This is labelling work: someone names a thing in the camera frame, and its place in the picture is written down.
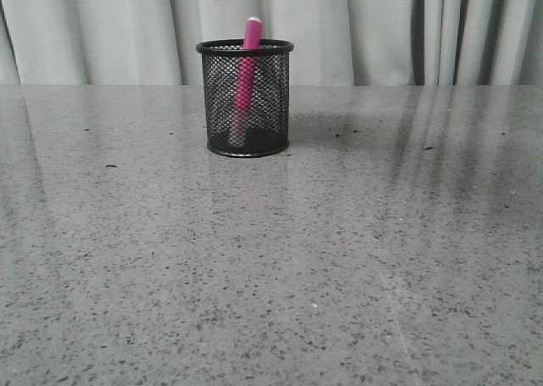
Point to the pink marker pen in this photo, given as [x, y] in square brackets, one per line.
[246, 73]

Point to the black mesh pen holder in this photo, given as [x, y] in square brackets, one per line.
[268, 116]

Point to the grey white curtain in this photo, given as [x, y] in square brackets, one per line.
[336, 42]

